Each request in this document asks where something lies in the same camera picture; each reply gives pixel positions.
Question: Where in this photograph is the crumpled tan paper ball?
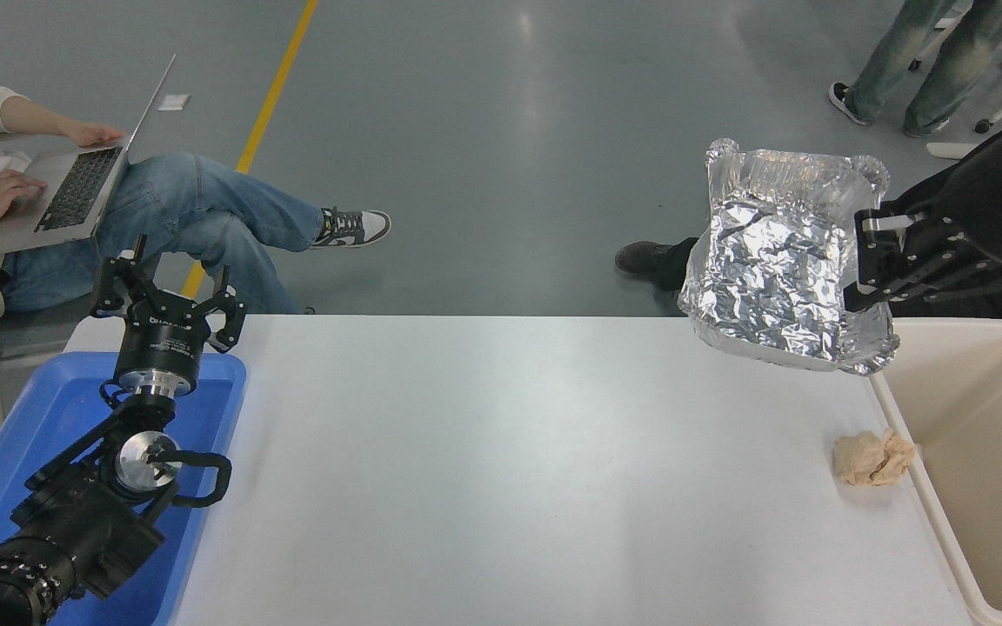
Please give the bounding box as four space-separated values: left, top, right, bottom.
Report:
832 429 918 487

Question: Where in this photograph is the seated person in black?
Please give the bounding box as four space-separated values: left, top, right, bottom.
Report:
614 156 1002 324

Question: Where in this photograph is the standing person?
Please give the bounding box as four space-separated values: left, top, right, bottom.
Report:
828 0 1002 138

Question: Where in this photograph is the grey chair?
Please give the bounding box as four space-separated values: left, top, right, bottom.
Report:
0 252 163 440

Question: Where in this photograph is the blue plastic tray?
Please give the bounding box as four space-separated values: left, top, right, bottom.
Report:
0 350 248 626

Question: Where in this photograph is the silver laptop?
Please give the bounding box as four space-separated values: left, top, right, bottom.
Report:
0 52 177 259

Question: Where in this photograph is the seated person with laptop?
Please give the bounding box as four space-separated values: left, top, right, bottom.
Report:
0 61 392 323

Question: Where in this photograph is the foil tray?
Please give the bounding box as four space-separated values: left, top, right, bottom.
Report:
677 137 900 376

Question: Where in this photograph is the large pale bin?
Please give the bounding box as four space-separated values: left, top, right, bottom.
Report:
868 317 1002 626

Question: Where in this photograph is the laptop person's right hand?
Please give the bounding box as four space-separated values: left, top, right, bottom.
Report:
0 169 48 229

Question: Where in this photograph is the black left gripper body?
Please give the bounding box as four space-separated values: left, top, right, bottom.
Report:
115 297 211 376

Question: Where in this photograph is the laptop person's left hand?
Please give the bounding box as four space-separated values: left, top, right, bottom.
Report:
62 120 125 147

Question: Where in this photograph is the white wheeled chair base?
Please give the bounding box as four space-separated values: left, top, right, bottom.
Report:
908 17 1002 162

